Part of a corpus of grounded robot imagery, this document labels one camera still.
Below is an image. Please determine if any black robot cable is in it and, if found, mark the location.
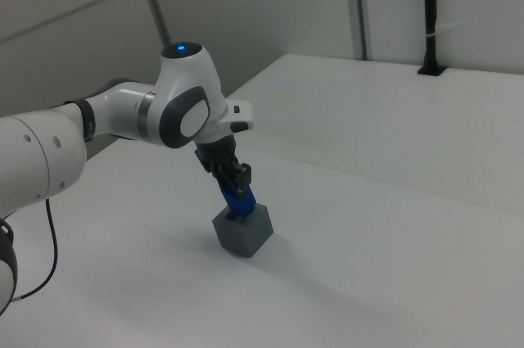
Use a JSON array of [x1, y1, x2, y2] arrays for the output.
[[11, 197, 59, 302]]

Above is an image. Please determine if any grey hollow cuboid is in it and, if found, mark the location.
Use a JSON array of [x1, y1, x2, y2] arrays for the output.
[[211, 201, 274, 260]]

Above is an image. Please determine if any grey upright partition post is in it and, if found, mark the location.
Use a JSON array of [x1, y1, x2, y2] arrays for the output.
[[342, 0, 368, 61]]

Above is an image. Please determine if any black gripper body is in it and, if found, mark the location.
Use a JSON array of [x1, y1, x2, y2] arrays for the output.
[[194, 136, 239, 172]]

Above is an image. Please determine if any blue block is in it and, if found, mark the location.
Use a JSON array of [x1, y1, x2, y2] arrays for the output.
[[220, 185, 259, 219]]

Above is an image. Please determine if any black pole with base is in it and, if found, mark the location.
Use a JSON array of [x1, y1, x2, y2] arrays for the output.
[[417, 0, 448, 77]]

